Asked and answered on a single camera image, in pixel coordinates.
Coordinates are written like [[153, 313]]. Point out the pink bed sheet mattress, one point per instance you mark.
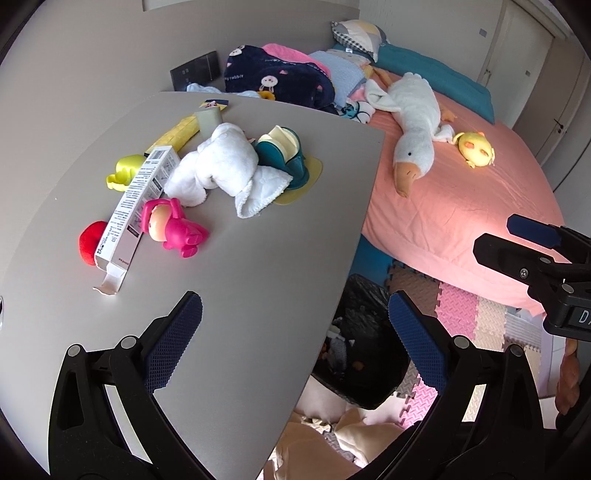
[[434, 229]]

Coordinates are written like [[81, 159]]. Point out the black trash bin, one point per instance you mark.
[[362, 359]]

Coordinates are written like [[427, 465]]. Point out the grey corner guard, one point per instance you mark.
[[208, 119]]

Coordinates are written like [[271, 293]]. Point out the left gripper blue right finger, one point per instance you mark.
[[420, 336]]

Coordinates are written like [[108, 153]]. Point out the silver long cardboard box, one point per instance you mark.
[[123, 232]]

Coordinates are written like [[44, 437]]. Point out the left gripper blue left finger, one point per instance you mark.
[[168, 339]]

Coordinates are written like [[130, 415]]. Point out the white cartoon cloth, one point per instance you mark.
[[359, 111]]

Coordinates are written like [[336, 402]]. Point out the teal bed pillow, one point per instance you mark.
[[442, 78]]

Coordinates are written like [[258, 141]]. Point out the yellow chick plush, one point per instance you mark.
[[475, 149]]

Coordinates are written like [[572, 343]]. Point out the white towel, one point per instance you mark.
[[227, 161]]

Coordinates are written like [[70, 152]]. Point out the colourful foam floor mat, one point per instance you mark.
[[486, 323]]

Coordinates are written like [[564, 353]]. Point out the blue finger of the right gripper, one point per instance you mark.
[[545, 235], [517, 262]]

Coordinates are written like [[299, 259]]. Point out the light blue blanket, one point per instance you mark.
[[345, 75]]

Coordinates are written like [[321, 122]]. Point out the black wall switch panel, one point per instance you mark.
[[201, 70]]

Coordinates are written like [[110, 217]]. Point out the pink blanket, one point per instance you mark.
[[294, 56]]

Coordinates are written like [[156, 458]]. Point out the light blue baby cloth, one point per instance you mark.
[[197, 88]]

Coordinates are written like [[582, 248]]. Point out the pink doll figure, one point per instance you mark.
[[163, 219]]

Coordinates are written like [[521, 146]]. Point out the patterned small pillow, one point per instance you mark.
[[359, 35]]

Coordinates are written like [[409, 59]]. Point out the right hand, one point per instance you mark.
[[567, 393]]

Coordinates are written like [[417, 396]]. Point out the red ball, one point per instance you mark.
[[88, 241]]

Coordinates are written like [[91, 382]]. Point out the white goose plush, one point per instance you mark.
[[415, 107]]

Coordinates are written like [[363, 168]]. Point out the yellow frog toy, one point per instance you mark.
[[125, 170]]

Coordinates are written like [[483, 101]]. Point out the navy bunny blanket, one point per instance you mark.
[[250, 68]]

